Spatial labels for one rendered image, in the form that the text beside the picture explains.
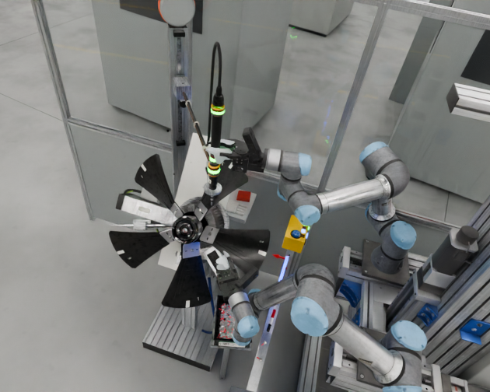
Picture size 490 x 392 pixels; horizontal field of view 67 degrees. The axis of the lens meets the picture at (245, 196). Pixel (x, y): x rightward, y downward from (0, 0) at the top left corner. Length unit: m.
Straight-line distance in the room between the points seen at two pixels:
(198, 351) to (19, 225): 1.82
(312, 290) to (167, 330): 1.59
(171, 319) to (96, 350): 0.49
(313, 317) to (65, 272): 2.26
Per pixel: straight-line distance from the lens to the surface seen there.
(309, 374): 2.45
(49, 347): 2.83
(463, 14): 1.79
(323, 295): 1.19
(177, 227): 1.62
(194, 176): 1.87
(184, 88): 1.83
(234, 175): 1.57
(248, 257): 1.59
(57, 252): 3.23
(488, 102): 1.15
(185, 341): 2.62
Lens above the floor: 2.44
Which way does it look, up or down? 44 degrees down
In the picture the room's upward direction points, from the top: 9 degrees clockwise
